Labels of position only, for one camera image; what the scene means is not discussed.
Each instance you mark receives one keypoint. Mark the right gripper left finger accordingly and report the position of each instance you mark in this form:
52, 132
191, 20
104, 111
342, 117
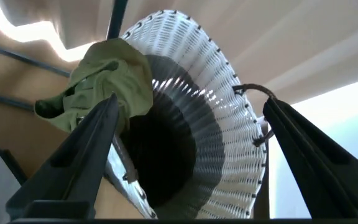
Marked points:
73, 174

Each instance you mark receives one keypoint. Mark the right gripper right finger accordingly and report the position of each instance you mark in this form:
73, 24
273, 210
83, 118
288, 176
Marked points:
331, 174

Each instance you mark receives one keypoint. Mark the green printed T-shirt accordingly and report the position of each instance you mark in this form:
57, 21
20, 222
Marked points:
113, 71

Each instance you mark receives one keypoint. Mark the white laundry basket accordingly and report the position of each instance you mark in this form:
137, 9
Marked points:
228, 140

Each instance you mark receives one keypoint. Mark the black clothes rack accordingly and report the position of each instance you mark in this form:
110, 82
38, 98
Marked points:
117, 18

